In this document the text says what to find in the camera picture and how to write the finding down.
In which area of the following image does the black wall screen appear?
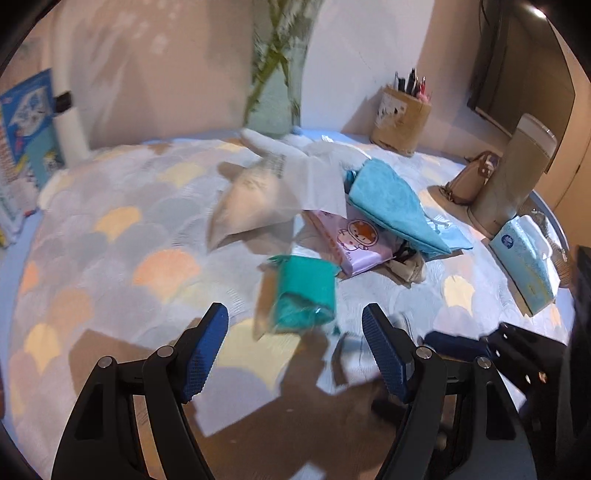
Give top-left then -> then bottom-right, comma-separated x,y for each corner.
466,0 -> 578,174

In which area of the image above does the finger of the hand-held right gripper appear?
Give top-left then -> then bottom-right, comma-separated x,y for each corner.
480,322 -> 571,402
422,329 -> 502,370

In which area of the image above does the pink cartoon tissue packet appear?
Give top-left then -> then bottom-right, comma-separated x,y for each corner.
307,210 -> 398,278

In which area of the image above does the beige cloth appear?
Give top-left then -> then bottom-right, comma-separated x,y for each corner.
387,251 -> 428,286

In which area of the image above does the green packet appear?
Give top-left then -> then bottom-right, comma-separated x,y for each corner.
254,255 -> 342,342

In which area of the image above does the checkered cloth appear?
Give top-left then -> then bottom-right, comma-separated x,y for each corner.
531,208 -> 575,289

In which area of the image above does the glass vase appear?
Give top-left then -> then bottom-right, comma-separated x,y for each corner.
240,0 -> 324,137

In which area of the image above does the grey cylinder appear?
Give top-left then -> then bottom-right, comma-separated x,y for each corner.
468,113 -> 558,237

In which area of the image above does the bunch of pens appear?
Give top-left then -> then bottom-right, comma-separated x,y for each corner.
392,67 -> 432,100

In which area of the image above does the teal towel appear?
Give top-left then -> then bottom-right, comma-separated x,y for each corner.
347,158 -> 453,256

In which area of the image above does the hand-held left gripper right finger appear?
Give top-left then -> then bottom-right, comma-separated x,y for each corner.
361,304 -> 539,480

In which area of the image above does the cardboard pen holder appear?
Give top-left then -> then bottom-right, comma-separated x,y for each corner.
370,85 -> 433,157

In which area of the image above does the row of books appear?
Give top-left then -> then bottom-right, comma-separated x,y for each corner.
0,68 -> 65,250

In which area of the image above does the fan patterned tablecloth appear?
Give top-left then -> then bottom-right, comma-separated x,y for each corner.
0,134 -> 578,480

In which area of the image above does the white plush toy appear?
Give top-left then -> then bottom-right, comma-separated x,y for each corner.
240,128 -> 372,210

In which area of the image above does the beige handbag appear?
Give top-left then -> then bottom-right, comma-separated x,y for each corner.
444,151 -> 501,205

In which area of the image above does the white lamp pole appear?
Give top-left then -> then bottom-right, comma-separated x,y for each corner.
48,28 -> 90,160

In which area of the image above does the light blue tissue pack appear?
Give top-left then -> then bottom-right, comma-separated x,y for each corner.
488,215 -> 558,317

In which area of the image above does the beige translucent packet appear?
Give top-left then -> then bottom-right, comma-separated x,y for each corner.
208,154 -> 305,252

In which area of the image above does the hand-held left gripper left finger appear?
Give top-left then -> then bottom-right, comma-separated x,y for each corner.
51,302 -> 230,480

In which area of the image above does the light blue face mask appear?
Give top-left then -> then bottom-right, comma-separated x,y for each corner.
425,215 -> 475,252

